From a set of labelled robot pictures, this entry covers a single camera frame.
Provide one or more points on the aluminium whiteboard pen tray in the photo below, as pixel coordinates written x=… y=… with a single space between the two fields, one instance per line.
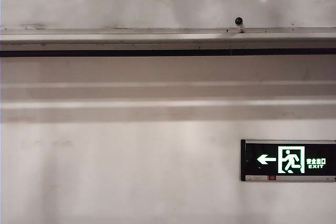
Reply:
x=131 y=41

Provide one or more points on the green illuminated exit sign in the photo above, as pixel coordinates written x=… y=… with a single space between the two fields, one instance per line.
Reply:
x=263 y=150

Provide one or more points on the white whiteboard with aluminium frame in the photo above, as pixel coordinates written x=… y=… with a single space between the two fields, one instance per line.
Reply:
x=183 y=6

